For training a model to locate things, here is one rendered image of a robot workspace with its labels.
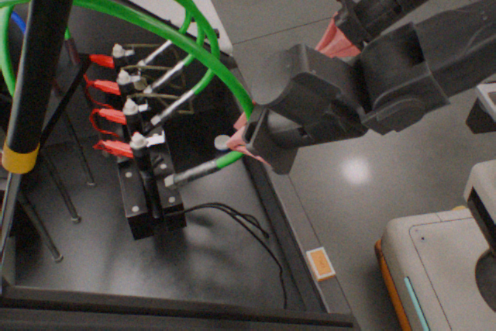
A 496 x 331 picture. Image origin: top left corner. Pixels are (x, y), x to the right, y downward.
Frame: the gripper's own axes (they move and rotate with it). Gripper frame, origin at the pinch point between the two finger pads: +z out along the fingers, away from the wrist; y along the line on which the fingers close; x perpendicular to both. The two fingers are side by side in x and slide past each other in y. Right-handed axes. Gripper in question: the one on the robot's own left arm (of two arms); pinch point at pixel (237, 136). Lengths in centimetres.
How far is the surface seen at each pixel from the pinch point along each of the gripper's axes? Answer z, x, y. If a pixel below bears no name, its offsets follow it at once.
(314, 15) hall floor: 137, 96, -177
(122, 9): -5.7, -22.1, 0.0
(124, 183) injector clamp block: 32.3, 1.5, 3.9
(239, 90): -7.3, -6.5, -0.9
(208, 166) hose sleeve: 5.7, 1.0, 3.5
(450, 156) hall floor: 59, 142, -94
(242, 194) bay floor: 31.7, 26.1, -7.6
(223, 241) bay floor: 29.6, 24.6, 4.0
